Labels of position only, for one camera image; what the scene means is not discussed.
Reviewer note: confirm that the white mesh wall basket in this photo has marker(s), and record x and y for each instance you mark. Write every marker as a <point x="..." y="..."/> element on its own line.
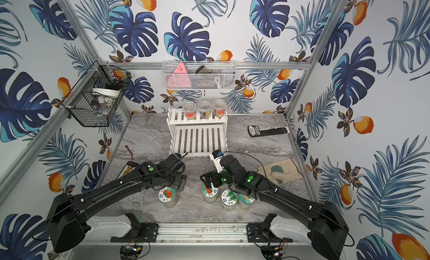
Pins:
<point x="205" y="75"/>

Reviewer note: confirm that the clear seed container dark seeds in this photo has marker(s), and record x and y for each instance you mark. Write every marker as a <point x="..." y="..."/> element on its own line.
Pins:
<point x="205" y="110"/>

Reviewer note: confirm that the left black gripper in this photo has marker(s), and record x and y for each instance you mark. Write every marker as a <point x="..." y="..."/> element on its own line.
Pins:
<point x="180" y="178"/>

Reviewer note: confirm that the clear seed container front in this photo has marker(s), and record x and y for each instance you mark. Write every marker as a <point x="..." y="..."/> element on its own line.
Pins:
<point x="190" y="110"/>

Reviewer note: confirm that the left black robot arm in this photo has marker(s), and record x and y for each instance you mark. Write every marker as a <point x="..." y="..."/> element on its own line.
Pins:
<point x="67" y="218"/>

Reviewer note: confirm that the clear seed container red label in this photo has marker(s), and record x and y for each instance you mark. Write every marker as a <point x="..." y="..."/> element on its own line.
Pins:
<point x="219" y="108"/>

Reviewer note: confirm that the jar with green tree lid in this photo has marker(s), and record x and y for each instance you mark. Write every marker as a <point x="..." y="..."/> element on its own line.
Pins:
<point x="229" y="200"/>

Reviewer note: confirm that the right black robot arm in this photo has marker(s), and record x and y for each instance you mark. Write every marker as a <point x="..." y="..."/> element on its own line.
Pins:
<point x="328" y="230"/>

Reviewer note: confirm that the white slatted wooden shelf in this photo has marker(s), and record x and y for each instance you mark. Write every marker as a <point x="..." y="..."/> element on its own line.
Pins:
<point x="198" y="137"/>

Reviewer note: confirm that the jar with strawberry lid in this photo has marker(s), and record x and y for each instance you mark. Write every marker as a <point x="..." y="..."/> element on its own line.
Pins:
<point x="209" y="195"/>

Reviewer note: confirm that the aluminium mounting rail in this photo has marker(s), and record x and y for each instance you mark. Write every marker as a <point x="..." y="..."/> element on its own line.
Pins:
<point x="208" y="234"/>

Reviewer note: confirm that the black wire basket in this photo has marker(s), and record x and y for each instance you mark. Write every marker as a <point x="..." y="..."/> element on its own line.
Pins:
<point x="93" y="101"/>

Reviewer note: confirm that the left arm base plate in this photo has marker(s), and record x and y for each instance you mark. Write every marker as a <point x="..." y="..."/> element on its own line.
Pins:
<point x="140" y="232"/>

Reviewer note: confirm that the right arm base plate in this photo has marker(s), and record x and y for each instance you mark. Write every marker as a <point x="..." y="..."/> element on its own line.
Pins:
<point x="265" y="232"/>

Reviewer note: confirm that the white bowl in basket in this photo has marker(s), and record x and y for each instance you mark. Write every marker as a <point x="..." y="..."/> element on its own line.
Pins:
<point x="106" y="93"/>

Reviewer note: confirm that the jar with tomato lid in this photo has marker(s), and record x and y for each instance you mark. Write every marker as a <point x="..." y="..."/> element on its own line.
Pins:
<point x="168" y="197"/>

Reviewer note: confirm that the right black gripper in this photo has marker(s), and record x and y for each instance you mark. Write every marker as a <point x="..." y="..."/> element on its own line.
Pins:
<point x="208" y="181"/>

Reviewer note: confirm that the jar with pineapple lid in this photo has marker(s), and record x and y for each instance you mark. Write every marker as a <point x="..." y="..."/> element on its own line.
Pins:
<point x="245" y="202"/>

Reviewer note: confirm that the pink triangular packet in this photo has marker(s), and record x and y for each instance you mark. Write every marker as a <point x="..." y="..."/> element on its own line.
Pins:
<point x="179" y="79"/>

